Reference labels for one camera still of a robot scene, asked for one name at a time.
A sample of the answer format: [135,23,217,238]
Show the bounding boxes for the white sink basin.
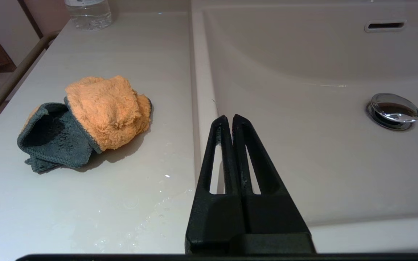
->
[191,0,418,254]

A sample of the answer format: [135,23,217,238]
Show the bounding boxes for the orange and grey cleaning cloth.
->
[17,75,153,173]

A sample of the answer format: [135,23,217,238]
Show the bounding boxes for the capless clear plastic bottle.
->
[64,0,112,32]

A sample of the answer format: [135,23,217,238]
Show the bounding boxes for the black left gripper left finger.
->
[185,115,246,254]

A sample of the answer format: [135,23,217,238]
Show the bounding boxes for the beige counter edge rail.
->
[0,31,61,134]

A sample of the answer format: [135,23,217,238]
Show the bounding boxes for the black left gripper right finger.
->
[232,114,311,235]

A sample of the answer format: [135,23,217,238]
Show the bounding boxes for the chrome drain stopper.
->
[366,93,418,131]

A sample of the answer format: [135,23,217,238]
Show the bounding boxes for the dark brown partition frame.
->
[17,0,44,38]

